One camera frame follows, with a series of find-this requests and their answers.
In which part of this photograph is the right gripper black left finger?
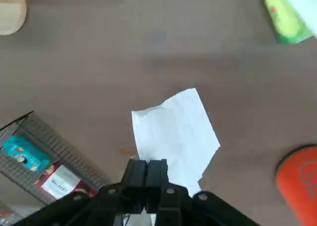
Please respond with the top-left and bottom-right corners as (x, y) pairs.
(14, 159), (149, 226)

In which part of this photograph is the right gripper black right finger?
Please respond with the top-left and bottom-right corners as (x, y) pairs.
(146, 158), (261, 226)

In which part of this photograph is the white tissue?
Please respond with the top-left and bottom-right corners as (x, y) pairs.
(130, 87), (221, 199)

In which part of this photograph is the orange bin with hinged lid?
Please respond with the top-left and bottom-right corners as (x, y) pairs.
(275, 144), (317, 226)

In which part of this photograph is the green tissue pack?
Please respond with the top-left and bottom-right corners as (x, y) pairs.
(261, 0), (317, 45)

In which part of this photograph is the red Walkers biscuit box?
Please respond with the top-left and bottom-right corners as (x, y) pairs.
(34, 161), (99, 201)

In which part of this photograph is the teal snack packet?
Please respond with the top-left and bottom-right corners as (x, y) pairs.
(2, 135), (53, 172)

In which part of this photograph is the wooden paper towel holder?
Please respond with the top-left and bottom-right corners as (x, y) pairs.
(0, 0), (27, 36)

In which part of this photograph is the black wire rack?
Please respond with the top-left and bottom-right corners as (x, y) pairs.
(0, 110), (112, 212)

